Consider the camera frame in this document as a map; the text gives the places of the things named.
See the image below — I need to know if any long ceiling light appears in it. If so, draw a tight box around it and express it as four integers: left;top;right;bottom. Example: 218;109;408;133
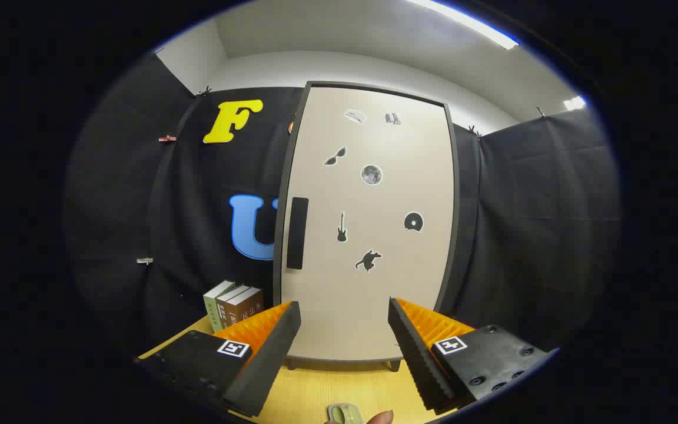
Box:
404;0;520;51

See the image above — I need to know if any green book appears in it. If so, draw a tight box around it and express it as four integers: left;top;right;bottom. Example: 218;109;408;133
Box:
203;280;235;334

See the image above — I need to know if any black door handle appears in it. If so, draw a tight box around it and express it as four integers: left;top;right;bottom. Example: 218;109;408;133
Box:
287;197;309;270

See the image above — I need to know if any black backdrop cloth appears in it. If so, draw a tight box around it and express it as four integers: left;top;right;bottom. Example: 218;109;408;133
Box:
62;53;622;366

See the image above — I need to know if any dark grey cabinet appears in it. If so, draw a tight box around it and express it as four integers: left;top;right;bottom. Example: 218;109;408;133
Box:
272;81;460;372

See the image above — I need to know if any olive brown book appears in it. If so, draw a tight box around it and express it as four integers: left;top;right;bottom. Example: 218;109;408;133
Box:
217;284;250;330

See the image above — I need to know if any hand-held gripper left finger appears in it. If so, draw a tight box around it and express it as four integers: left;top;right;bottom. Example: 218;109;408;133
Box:
136;301;302;418

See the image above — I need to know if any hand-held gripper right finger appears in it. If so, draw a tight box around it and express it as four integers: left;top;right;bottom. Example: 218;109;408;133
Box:
388;297;559;416

